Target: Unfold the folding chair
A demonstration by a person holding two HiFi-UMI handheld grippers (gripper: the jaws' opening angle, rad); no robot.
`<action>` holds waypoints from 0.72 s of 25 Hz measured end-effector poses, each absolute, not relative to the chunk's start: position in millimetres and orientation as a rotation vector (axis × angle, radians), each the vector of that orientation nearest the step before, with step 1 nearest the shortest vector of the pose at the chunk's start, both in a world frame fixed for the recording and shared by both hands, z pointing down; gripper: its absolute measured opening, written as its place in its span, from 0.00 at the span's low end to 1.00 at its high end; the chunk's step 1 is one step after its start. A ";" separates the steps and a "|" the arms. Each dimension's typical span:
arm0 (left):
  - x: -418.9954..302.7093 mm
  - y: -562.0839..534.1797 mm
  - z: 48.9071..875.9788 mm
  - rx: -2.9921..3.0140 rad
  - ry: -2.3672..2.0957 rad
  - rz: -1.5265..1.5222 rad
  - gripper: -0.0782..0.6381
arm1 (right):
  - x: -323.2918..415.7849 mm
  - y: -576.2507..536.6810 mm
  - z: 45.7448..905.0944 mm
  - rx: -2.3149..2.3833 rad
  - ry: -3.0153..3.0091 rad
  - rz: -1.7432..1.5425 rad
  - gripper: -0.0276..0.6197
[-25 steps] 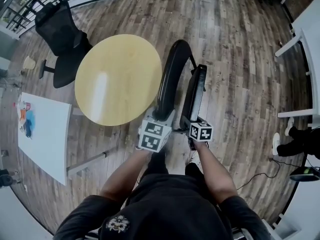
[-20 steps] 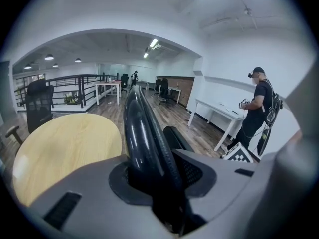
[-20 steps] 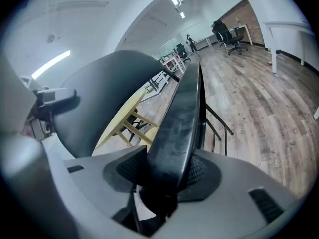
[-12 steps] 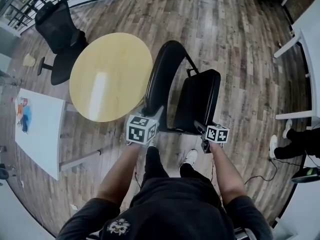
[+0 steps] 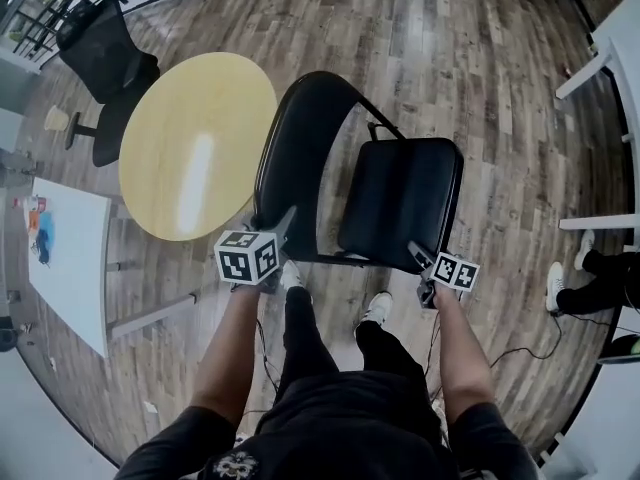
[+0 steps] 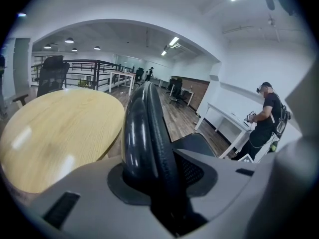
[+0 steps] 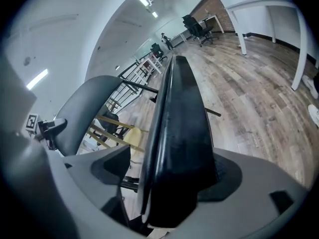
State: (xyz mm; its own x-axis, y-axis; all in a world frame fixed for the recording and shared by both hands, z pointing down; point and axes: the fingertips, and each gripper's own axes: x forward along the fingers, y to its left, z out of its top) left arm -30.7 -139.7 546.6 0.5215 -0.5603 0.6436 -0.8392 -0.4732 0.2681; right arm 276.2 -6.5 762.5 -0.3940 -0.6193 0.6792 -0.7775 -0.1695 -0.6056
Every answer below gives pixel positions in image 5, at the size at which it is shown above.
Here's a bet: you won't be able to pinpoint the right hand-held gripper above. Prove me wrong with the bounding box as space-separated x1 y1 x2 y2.
406 239 482 311

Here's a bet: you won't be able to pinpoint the person's black shirt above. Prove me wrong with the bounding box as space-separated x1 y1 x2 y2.
113 370 542 480

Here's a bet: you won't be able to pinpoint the white rectangular table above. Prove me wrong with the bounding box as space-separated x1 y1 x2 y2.
26 176 199 360

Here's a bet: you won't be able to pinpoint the blue cloth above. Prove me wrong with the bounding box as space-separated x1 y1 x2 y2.
38 212 58 247

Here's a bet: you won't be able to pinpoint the person's black trousers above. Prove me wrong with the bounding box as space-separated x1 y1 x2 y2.
276 285 432 405

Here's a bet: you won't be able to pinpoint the person's right forearm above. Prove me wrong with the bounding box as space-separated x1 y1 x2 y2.
432 287 497 427

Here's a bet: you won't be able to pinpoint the black floor cable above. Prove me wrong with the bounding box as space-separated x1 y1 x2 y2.
488 311 565 370

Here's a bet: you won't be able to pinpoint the black folding chair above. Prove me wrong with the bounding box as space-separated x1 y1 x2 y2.
253 70 466 276

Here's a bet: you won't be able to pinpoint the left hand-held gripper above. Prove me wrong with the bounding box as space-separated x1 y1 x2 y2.
213 205 300 295

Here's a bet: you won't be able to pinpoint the black green device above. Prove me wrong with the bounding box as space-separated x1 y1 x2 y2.
596 333 640 367

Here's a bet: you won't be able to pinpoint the black round object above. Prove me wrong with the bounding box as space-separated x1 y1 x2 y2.
0 317 19 353

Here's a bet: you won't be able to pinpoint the person's left white sneaker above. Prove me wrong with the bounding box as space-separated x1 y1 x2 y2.
278 259 306 291

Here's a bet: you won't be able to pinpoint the round yellow wooden table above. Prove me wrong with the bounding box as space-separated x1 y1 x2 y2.
117 51 279 242

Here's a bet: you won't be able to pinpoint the black office chair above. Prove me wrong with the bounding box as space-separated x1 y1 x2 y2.
55 0 162 169

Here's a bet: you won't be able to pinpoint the person's left forearm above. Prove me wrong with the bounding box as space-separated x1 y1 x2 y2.
190 281 262 427

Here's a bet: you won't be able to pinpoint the black metal railing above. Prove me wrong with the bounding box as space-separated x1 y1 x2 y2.
0 0 127 65

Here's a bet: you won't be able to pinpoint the beige bag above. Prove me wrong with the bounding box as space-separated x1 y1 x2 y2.
44 104 69 132

